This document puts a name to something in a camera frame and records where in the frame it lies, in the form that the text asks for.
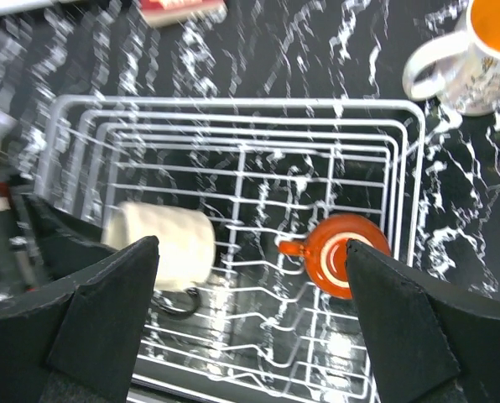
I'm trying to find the floral iridescent white mug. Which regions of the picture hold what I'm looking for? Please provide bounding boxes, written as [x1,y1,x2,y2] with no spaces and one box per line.
[402,1,500,116]

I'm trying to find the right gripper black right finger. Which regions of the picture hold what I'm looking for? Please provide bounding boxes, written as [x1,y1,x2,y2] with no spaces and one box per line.
[346,240,500,402]

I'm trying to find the orange ceramic mug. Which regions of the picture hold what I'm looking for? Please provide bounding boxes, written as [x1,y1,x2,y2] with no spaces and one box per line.
[279,213,391,300]

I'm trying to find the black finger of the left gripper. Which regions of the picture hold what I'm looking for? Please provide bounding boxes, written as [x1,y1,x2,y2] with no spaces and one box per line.
[23,195,120,281]

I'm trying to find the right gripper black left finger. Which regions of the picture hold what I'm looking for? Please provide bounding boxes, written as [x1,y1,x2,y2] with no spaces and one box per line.
[0,236,159,402]

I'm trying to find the cream ribbed mug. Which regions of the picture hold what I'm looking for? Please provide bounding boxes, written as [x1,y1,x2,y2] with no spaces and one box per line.
[102,201,216,320]

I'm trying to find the white wire dish rack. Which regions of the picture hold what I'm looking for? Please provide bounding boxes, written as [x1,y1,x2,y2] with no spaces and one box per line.
[35,95,425,402]

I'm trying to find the red and white book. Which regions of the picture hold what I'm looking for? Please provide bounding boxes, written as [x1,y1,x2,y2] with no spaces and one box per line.
[139,0,227,28]

